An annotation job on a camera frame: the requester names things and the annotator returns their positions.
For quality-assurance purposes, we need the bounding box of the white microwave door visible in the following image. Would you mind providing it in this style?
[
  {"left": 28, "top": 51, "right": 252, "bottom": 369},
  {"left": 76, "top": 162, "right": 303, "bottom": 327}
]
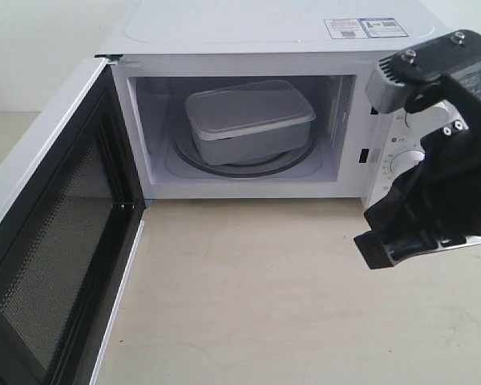
[{"left": 0, "top": 56, "right": 145, "bottom": 384}]

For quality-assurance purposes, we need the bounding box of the silver appliance control knob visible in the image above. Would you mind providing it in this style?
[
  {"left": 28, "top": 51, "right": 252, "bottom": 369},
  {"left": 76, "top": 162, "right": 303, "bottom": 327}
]
[
  {"left": 405, "top": 102, "right": 460, "bottom": 137},
  {"left": 390, "top": 150, "right": 425, "bottom": 177}
]

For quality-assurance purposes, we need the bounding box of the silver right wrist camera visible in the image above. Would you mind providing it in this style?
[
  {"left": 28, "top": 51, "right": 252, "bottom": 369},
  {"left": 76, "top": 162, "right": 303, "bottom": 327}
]
[{"left": 366, "top": 30, "right": 481, "bottom": 114}]

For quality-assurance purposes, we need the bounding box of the white plastic lidded container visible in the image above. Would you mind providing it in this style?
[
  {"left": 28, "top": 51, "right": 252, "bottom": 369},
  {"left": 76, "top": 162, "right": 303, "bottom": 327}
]
[{"left": 185, "top": 79, "right": 316, "bottom": 165}]

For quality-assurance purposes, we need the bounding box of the white printed label sticker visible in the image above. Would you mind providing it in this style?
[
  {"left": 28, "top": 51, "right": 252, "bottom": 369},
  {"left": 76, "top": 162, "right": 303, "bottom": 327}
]
[{"left": 323, "top": 17, "right": 409, "bottom": 39}]

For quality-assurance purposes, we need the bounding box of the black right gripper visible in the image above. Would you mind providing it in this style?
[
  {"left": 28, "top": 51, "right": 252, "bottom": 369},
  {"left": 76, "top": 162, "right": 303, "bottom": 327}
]
[{"left": 354, "top": 75, "right": 481, "bottom": 270}]

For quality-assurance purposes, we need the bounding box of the white microwave oven body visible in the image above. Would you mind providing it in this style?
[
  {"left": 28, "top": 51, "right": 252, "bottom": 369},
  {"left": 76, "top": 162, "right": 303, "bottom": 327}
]
[{"left": 95, "top": 0, "right": 480, "bottom": 208}]

